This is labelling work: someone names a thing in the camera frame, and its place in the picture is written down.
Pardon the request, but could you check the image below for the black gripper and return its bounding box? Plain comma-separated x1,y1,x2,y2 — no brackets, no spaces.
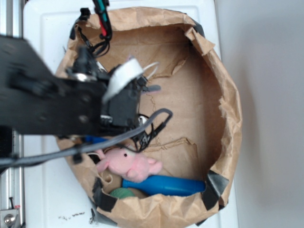
66,47,146,133

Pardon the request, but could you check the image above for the gray plush animal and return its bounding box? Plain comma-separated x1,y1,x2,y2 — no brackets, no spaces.
124,56,161,95

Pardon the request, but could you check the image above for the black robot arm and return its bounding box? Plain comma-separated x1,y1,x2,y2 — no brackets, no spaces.
0,36,146,137

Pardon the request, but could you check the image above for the pink plush pig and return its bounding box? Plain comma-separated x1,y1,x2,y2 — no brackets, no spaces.
88,147,163,183

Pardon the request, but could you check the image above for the brown paper bag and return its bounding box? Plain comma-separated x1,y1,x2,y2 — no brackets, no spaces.
66,7,243,228

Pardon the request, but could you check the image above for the blue plastic bottle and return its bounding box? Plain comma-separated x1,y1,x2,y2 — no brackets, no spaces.
122,175,206,197

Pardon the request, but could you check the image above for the green yarn ball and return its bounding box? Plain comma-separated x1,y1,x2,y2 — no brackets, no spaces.
110,187,135,199

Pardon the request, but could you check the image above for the red green black cable bundle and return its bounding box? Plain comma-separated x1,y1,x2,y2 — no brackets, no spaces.
91,0,114,57

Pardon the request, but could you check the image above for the aluminium frame rail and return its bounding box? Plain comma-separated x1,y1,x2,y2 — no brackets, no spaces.
0,0,26,228

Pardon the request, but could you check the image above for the gray cable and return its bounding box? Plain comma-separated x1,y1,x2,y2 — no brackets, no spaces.
0,108,173,167

